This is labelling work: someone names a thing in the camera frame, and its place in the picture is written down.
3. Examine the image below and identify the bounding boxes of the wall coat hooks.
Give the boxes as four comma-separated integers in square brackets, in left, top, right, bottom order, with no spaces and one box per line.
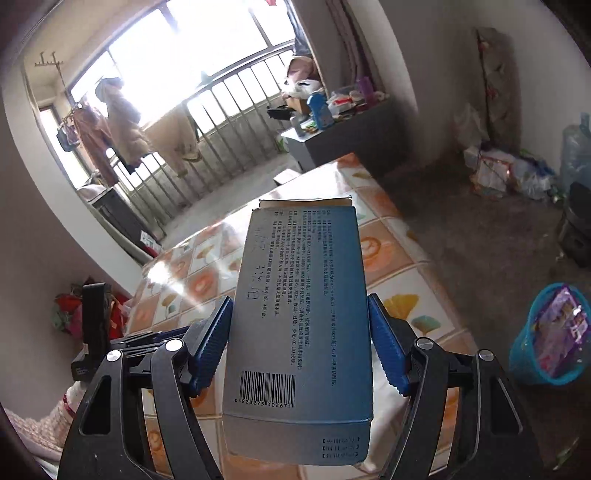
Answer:
[34,50,63,80]

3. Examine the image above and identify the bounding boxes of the red bag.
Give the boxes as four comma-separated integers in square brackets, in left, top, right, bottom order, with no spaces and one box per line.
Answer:
[53,277,130,340]

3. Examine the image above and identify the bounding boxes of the metal window railing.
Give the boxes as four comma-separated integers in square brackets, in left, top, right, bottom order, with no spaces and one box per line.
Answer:
[76,39,301,222]

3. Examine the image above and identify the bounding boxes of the floor litter pile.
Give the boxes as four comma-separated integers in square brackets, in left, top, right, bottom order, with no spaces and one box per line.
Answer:
[464,145,561,201]

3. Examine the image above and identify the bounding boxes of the grey curtain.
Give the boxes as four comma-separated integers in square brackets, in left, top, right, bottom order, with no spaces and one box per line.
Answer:
[323,0,370,88]

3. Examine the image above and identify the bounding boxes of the hanging cream garment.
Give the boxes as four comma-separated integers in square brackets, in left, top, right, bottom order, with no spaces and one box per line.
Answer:
[148,108,201,174]

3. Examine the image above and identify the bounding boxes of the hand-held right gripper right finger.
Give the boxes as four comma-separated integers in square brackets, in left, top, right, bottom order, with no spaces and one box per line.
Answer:
[367,293,541,480]

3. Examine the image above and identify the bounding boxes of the folded patterned mat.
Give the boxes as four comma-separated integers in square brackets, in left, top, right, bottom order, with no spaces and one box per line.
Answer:
[475,27,518,153]

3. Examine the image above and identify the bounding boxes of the white black plastic bag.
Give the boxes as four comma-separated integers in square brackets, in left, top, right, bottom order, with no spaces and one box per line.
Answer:
[284,78,321,97]

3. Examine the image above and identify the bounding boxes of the large blue water jug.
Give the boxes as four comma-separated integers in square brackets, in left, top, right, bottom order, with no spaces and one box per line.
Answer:
[560,113,591,190]

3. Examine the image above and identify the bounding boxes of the grey black rice cooker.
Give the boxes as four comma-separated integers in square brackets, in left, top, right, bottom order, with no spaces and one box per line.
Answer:
[556,182,591,268]

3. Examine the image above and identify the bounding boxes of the dark cabinet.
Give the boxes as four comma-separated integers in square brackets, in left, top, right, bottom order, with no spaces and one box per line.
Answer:
[76,185,164,252]

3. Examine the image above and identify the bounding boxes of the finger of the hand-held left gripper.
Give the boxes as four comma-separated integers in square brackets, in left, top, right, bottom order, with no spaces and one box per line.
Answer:
[113,323,197,354]

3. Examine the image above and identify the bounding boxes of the pile of small packets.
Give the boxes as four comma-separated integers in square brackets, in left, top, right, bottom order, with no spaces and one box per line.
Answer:
[328,88,393,121]

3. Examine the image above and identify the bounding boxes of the grey cabinet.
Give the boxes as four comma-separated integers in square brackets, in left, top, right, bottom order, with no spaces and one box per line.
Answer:
[281,99,393,178]

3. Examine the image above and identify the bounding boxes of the hanging pink garment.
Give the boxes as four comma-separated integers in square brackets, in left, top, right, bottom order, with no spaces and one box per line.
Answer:
[69,106,118,185]

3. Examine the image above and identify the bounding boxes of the purple snack bag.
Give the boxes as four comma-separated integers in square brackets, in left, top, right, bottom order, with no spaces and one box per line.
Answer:
[536,286,591,374]

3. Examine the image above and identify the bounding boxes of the hanging beige jacket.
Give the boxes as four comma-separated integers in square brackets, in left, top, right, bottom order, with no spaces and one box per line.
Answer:
[95,78,154,171]

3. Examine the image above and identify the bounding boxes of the blue detergent bottle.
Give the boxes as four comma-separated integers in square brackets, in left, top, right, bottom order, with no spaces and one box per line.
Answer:
[307,92,334,130]

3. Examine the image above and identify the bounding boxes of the white cloth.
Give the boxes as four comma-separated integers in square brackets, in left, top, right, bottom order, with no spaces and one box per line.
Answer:
[4,383,88,462]

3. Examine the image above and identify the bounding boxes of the blue plastic basket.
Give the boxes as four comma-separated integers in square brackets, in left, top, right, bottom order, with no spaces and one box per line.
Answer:
[509,282,591,386]

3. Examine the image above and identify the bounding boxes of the pink cloth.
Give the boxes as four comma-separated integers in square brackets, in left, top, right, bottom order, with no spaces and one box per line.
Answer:
[286,55,324,88]

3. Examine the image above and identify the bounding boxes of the blue grey cardboard box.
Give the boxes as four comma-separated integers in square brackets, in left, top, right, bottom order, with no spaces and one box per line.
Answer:
[222,198,375,464]

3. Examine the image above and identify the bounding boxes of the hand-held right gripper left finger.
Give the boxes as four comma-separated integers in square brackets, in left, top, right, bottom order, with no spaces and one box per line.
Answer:
[58,295,234,480]

